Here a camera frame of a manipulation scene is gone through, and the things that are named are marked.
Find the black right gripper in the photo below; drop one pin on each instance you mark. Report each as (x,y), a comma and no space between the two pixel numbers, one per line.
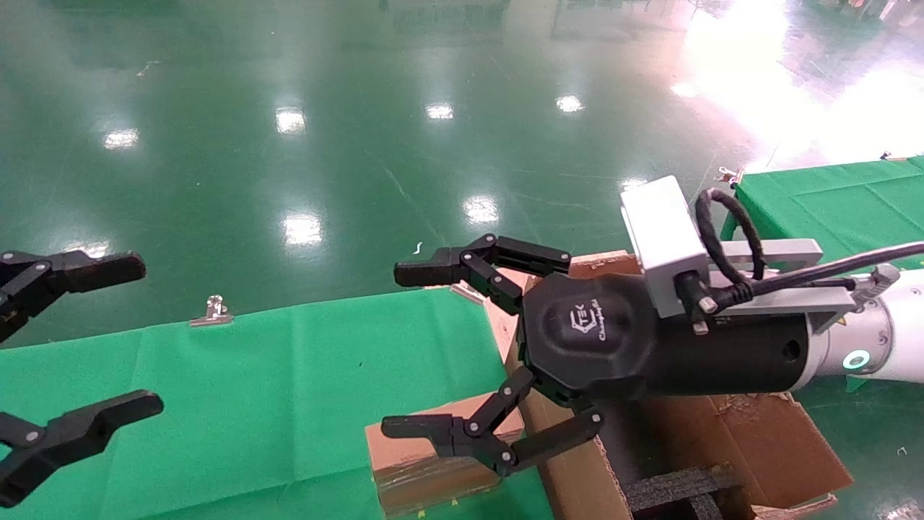
(599,339)

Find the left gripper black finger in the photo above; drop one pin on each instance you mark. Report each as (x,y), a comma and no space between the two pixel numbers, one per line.
(79,430)
(86,271)

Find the small cardboard box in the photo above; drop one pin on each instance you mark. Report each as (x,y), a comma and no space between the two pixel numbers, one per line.
(411,477)

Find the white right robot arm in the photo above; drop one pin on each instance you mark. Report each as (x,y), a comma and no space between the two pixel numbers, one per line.
(902,325)

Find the large open cardboard carton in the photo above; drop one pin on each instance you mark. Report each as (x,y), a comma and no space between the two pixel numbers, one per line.
(758,440)

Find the silver binder clip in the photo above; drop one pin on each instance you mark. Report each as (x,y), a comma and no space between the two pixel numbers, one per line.
(894,156)
(214,312)
(730,175)

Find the green tablecloth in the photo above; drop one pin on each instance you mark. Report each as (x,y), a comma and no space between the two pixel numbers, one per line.
(830,202)
(253,397)

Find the black foam pad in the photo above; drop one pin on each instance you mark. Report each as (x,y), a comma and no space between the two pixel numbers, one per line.
(671,491)

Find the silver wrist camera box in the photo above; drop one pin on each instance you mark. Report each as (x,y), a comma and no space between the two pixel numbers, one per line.
(660,231)

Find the silver camera mount bracket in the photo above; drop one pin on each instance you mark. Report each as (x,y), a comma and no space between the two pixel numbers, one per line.
(783,251)

